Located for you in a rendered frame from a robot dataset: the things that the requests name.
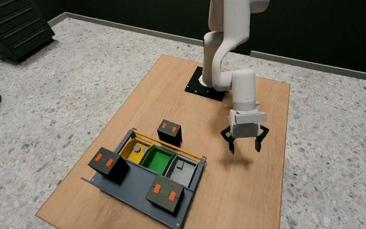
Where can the yellow open-front bin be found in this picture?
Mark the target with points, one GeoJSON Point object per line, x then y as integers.
{"type": "Point", "coordinates": [136, 157]}

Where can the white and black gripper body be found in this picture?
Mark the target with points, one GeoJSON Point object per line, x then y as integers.
{"type": "Point", "coordinates": [243, 130]}

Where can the grey open bin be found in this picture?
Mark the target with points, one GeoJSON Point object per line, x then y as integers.
{"type": "Point", "coordinates": [185, 175]}

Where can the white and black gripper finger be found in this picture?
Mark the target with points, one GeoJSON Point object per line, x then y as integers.
{"type": "Point", "coordinates": [260, 138]}
{"type": "Point", "coordinates": [229, 139]}

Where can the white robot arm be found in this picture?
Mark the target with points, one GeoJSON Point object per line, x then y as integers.
{"type": "Point", "coordinates": [229, 21]}

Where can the green open bin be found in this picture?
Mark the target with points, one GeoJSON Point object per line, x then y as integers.
{"type": "Point", "coordinates": [158, 160]}

